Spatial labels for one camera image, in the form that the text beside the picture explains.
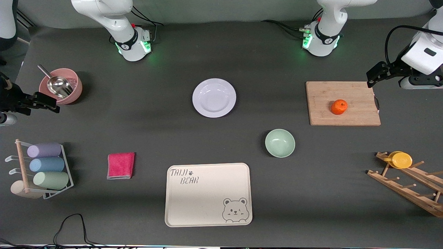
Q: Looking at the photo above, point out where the orange fruit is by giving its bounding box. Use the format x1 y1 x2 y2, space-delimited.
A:
331 99 348 116

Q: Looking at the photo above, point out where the white round plate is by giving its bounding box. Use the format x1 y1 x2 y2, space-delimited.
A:
192 78 237 118

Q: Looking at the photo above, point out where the metal scoop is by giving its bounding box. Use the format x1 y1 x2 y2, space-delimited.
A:
37 64 74 100

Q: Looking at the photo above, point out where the pink bowl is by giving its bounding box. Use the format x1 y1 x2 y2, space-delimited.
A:
39 68 83 105

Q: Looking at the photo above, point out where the purple cup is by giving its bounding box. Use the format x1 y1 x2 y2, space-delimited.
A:
27 142 62 158

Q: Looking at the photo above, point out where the blue cup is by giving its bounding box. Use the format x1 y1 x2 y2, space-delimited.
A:
29 157 65 173

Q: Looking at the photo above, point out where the wooden cutting board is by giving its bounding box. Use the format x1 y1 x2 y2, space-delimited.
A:
306 81 381 126

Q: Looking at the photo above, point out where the green cup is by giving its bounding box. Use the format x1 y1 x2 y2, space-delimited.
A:
33 171 70 190

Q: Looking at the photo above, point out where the beige cup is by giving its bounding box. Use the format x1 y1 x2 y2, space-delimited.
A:
10 180 44 199

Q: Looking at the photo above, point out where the yellow mug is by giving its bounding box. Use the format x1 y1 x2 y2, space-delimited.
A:
383 151 413 169

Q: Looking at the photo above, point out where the pink folded cloth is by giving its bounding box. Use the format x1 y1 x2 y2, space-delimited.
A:
107 152 136 180

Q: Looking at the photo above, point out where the light green bowl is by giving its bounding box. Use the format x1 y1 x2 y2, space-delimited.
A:
265 129 296 158

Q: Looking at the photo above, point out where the wooden peg mug rack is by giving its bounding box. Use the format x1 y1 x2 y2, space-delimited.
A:
367 151 443 218

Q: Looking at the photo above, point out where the beige bear print tray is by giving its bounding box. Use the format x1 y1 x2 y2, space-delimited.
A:
165 163 253 228

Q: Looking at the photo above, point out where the white wire cup rack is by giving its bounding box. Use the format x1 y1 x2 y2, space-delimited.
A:
5 139 74 200

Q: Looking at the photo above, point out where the black table cable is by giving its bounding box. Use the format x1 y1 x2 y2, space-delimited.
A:
0 213 104 249

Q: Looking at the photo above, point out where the left arm base black cable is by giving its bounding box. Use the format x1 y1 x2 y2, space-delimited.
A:
261 19 307 39

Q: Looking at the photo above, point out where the arm base black cable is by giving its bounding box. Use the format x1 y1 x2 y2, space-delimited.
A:
130 5 165 44
261 19 307 39

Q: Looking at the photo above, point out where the right arm base black cable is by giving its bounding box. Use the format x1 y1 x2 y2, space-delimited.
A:
130 5 165 44

